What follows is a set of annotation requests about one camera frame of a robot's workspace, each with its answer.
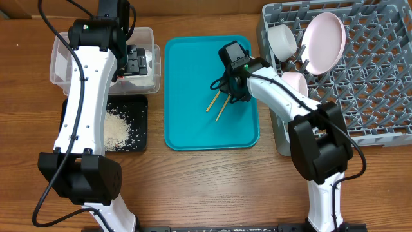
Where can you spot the grey green ceramic bowl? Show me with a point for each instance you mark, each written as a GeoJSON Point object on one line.
{"type": "Point", "coordinates": [282, 42]}

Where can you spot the teal serving tray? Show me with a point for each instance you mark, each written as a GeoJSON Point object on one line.
{"type": "Point", "coordinates": [191, 64]}

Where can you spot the large white pink plate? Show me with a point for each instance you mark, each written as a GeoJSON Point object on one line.
{"type": "Point", "coordinates": [324, 40]}

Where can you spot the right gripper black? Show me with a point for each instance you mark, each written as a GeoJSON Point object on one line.
{"type": "Point", "coordinates": [242, 97]}

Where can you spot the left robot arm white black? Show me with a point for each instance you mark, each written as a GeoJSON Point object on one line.
{"type": "Point", "coordinates": [77, 168]}

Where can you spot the crumpled white tissue paper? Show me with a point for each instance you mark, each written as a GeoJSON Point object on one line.
{"type": "Point", "coordinates": [146, 80]}

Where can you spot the rice food scraps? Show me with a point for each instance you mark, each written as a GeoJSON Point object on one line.
{"type": "Point", "coordinates": [118, 133]}

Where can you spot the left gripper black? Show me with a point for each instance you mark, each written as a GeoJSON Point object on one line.
{"type": "Point", "coordinates": [138, 62]}

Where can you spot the clear plastic waste bin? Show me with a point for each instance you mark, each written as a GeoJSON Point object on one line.
{"type": "Point", "coordinates": [61, 61]}

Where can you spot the wooden chopstick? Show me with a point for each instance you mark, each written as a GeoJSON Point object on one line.
{"type": "Point", "coordinates": [213, 101]}
{"type": "Point", "coordinates": [223, 107]}

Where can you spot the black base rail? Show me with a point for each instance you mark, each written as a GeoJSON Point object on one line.
{"type": "Point", "coordinates": [345, 227]}

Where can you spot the grey dishwasher rack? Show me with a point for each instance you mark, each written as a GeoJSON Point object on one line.
{"type": "Point", "coordinates": [372, 80]}

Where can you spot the black food waste tray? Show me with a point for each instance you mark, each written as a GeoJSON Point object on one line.
{"type": "Point", "coordinates": [135, 112]}

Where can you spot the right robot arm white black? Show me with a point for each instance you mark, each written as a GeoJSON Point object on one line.
{"type": "Point", "coordinates": [320, 147]}

